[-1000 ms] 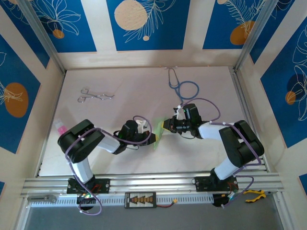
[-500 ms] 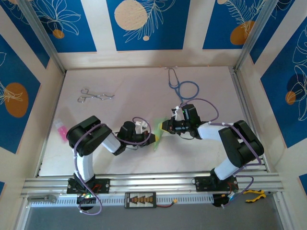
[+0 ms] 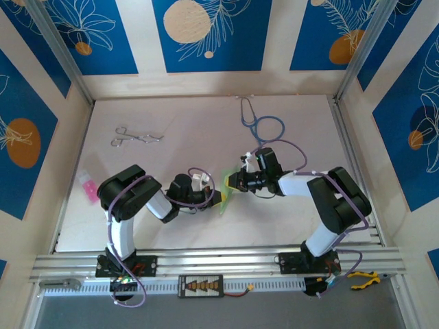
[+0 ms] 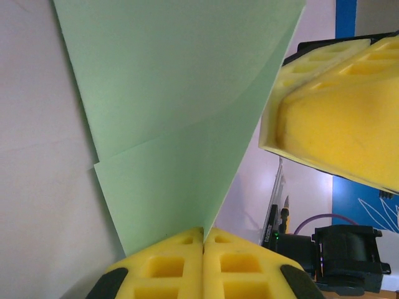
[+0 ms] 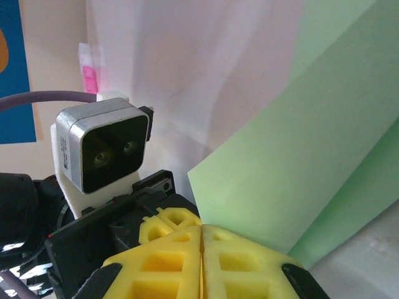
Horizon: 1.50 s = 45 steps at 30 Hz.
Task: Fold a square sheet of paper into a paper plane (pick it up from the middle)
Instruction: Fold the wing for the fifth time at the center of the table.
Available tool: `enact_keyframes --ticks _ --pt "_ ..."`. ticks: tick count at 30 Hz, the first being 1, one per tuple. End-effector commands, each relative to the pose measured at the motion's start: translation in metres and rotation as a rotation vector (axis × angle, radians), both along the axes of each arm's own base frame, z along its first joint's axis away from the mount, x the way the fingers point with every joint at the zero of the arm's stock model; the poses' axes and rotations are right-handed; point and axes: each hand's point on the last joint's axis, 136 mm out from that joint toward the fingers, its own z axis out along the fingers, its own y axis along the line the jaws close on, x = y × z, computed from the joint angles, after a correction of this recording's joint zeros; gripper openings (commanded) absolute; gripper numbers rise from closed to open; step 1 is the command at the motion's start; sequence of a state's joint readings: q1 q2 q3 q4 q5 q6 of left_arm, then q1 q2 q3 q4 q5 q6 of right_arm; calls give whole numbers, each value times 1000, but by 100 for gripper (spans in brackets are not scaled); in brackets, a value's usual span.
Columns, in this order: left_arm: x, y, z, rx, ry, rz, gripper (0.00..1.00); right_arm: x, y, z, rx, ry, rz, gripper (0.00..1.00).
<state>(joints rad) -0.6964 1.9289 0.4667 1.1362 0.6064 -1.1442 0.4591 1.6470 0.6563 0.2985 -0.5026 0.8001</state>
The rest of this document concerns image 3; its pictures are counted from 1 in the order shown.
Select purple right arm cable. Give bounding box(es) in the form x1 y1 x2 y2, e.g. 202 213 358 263
247 139 370 299

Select black power distribution board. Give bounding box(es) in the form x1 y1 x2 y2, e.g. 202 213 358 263
177 273 224 299

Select red wire with yellow connector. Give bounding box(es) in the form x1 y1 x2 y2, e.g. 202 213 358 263
222 285 257 297

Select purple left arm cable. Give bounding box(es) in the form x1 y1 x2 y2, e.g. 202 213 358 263
106 167 216 308

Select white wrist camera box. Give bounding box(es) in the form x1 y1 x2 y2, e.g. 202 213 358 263
239 151 257 173
189 172 213 188

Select silver metal latch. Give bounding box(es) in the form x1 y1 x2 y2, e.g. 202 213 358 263
38 278 82 291

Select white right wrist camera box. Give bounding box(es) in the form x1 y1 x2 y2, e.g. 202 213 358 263
239 151 257 173

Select yellow and black pliers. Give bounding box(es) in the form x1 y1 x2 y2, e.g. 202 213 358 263
348 270 382 291

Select aluminium table side rail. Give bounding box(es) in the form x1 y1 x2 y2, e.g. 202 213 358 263
327 95 385 246

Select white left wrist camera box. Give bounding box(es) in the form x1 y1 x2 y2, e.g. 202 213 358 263
189 172 213 188

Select small pink plastic bottle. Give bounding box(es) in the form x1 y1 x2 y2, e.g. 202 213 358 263
78 172 101 206

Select white slotted cable duct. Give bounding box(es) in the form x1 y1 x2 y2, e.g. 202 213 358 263
40 276 306 297

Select black circuit board with lights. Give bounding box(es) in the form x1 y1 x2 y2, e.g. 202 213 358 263
303 276 330 296
109 276 139 293

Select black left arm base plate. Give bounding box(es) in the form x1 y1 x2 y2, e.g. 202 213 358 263
95 255 158 278

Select aluminium frame post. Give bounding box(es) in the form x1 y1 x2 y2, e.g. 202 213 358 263
334 0 401 103
23 0 95 106

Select aluminium frame rail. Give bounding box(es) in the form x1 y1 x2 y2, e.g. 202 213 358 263
29 247 407 284

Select metal surgical forceps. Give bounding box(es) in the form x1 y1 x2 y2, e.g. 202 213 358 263
110 126 165 147

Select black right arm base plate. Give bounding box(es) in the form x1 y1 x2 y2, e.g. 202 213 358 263
278 252 341 275

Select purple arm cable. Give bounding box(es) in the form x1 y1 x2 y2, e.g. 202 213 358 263
247 139 370 299
106 167 216 308

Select blue stethoscope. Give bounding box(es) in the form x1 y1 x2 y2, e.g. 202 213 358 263
235 95 286 147

